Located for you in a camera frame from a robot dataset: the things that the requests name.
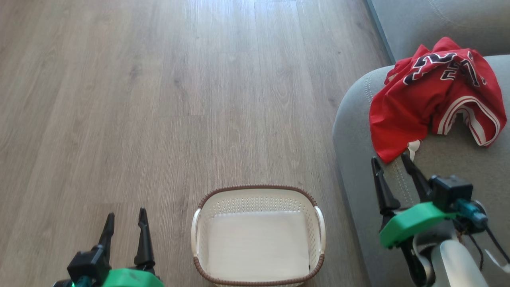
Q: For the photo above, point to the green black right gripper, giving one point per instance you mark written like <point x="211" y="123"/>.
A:
<point x="414" y="223"/>

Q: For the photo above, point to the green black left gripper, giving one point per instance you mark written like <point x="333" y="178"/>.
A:
<point x="131" y="279"/>

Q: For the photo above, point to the red white sports jersey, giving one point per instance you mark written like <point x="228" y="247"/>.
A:
<point x="422" y="95"/>

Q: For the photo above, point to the white brown plastic laundry basket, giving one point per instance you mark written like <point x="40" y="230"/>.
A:
<point x="259" y="243"/>

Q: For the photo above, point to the grey fabric sofa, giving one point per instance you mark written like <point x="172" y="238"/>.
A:
<point x="438" y="167"/>

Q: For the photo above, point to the teal left camera connector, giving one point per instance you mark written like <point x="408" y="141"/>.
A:
<point x="81" y="281"/>

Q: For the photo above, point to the teal camera connector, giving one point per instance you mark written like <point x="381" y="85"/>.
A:
<point x="81" y="281"/>
<point x="472" y="213"/>

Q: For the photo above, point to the teal right camera connector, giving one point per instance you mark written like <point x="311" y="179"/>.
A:
<point x="472" y="213"/>

